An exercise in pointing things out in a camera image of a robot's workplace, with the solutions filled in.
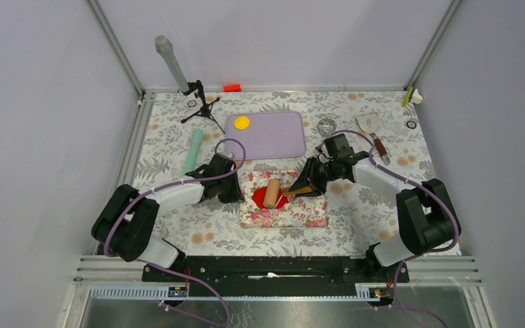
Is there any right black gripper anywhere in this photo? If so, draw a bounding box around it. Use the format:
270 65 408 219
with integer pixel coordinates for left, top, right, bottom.
289 157 339 199

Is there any red dough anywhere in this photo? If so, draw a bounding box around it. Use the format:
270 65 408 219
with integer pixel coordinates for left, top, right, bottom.
252 187 290 209

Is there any floral tray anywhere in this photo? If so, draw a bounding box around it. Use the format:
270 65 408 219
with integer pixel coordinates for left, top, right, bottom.
239 170 329 228

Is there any wooden dough roller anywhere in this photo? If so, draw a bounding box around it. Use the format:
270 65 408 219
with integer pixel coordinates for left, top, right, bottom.
262 179 312 209

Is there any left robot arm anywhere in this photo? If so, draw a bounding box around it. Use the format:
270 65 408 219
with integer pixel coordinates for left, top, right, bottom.
91 153 244 281

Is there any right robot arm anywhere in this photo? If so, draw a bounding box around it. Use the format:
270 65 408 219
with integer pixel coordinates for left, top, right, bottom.
283 130 461 282

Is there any yellow dough disc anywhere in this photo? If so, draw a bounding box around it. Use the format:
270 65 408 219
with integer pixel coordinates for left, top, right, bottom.
233 115 250 130

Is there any metal dough scraper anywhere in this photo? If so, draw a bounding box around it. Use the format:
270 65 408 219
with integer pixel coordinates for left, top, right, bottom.
355 112 390 165

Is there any mint green rolling pin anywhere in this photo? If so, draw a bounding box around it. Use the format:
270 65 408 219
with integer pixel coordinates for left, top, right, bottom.
183 128 204 175

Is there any purple tray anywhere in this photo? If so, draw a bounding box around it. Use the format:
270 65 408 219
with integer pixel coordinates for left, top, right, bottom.
225 111 306 160

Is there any floral table mat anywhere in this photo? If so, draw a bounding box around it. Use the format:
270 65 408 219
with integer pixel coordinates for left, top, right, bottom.
122 90 463 258

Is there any black mini tripod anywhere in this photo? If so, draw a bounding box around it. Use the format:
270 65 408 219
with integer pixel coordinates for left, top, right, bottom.
180 80 225 133

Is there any orange red block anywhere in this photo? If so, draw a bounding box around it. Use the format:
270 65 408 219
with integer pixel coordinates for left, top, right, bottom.
223 84 242 92

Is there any white green clip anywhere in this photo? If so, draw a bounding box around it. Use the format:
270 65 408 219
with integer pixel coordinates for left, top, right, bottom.
402 87 423 107

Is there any grey microphone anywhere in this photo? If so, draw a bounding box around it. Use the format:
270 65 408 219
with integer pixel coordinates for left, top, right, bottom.
154 35 190 94

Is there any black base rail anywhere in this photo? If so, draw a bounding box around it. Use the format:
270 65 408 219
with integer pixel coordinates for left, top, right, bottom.
142 256 409 297

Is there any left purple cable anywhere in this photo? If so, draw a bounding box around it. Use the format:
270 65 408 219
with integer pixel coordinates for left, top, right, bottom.
103 137 247 328

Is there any purple cable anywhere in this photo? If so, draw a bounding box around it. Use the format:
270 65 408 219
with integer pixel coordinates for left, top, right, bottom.
103 137 247 328
334 130 461 328

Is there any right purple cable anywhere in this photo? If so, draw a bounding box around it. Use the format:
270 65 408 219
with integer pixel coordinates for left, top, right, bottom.
334 130 461 328

